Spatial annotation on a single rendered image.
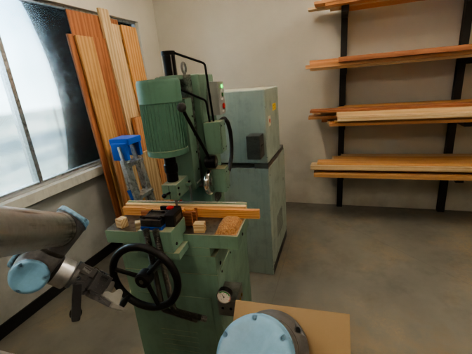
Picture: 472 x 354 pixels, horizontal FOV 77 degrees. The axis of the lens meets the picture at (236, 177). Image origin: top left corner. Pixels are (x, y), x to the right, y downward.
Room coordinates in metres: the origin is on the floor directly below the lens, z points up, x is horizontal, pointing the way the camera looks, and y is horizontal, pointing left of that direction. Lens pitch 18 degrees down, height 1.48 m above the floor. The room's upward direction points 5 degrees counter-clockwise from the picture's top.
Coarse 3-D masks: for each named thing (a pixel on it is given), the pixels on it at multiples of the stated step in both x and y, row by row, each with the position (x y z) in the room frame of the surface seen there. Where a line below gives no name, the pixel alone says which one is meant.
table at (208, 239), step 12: (132, 216) 1.31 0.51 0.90; (108, 228) 1.20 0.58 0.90; (132, 228) 1.18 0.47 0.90; (192, 228) 1.13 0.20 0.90; (216, 228) 1.11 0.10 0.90; (240, 228) 1.10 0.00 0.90; (108, 240) 1.18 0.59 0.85; (120, 240) 1.17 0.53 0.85; (132, 240) 1.15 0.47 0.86; (192, 240) 1.08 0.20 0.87; (204, 240) 1.07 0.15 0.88; (216, 240) 1.06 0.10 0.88; (228, 240) 1.04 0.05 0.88; (240, 240) 1.07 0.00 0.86; (144, 252) 1.03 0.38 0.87; (180, 252) 1.01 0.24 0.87
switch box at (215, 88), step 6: (210, 84) 1.50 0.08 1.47; (216, 84) 1.49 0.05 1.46; (222, 84) 1.56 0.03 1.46; (210, 90) 1.50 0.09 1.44; (216, 90) 1.49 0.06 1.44; (216, 96) 1.50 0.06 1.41; (216, 102) 1.50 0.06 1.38; (222, 102) 1.54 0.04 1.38; (210, 108) 1.51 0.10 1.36; (216, 108) 1.50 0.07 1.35; (222, 108) 1.53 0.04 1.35; (210, 114) 1.51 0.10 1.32; (216, 114) 1.50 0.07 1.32
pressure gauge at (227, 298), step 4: (220, 288) 1.01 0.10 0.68; (224, 288) 1.00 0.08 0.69; (228, 288) 1.01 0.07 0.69; (220, 292) 0.99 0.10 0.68; (224, 292) 0.99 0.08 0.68; (228, 292) 0.99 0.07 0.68; (216, 296) 0.99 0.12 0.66; (220, 296) 0.99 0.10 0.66; (228, 296) 0.98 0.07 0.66; (220, 300) 0.99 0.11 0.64; (224, 300) 0.99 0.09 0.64; (228, 300) 0.98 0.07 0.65
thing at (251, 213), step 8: (128, 208) 1.33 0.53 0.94; (136, 208) 1.32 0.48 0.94; (144, 208) 1.31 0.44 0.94; (200, 208) 1.25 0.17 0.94; (208, 208) 1.24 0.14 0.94; (216, 208) 1.23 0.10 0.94; (224, 208) 1.22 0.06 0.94; (200, 216) 1.24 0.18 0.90; (208, 216) 1.23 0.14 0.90; (216, 216) 1.22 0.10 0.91; (224, 216) 1.21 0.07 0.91; (240, 216) 1.19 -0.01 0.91; (248, 216) 1.18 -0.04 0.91; (256, 216) 1.17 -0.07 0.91
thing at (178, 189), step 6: (180, 180) 1.28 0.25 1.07; (186, 180) 1.33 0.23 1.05; (162, 186) 1.23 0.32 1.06; (168, 186) 1.23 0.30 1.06; (174, 186) 1.22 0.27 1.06; (180, 186) 1.26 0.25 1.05; (186, 186) 1.32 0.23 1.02; (174, 192) 1.22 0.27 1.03; (180, 192) 1.25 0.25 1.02; (168, 198) 1.23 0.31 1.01; (174, 198) 1.22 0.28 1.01
